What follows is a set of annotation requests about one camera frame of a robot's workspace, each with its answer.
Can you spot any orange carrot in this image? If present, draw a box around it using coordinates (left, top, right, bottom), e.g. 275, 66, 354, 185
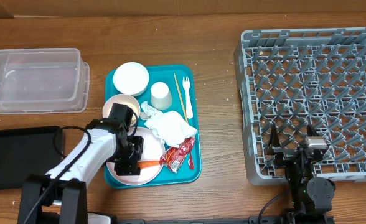
138, 160, 161, 169

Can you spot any large pink plate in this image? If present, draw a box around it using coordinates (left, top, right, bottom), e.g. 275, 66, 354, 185
105, 127, 166, 189

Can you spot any red snack wrapper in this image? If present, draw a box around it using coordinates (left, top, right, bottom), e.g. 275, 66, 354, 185
160, 137, 196, 173

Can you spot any small tissue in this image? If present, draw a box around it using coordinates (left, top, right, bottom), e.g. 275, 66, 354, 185
140, 101, 163, 121

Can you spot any white napkin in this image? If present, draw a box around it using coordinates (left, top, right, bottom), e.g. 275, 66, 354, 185
144, 111, 198, 147

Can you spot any pink bowl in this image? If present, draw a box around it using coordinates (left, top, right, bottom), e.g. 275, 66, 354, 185
103, 94, 140, 127

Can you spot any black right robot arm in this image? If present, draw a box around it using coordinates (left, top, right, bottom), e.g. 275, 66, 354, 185
257, 124, 336, 223

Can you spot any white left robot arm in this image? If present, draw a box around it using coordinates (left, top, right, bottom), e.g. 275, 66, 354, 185
17, 118, 144, 223

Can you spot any clear plastic waste bin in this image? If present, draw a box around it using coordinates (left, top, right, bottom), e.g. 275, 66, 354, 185
0, 48, 90, 114

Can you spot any black food waste tray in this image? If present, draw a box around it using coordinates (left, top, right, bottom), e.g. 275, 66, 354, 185
0, 126, 64, 190

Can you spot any teal plastic serving tray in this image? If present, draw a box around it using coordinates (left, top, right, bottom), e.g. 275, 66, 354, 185
103, 64, 202, 190

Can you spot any grey plastic dish rack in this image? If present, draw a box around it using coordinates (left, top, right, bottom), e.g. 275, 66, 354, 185
234, 27, 366, 185

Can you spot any white paper cup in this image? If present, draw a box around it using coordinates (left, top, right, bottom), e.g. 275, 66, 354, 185
151, 82, 172, 110

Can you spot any white bowl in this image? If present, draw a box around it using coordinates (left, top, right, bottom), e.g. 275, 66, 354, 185
113, 62, 149, 96

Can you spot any white plastic fork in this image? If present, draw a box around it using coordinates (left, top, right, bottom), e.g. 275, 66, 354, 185
182, 77, 194, 119

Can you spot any wooden chopstick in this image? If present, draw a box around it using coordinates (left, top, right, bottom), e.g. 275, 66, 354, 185
174, 73, 189, 123

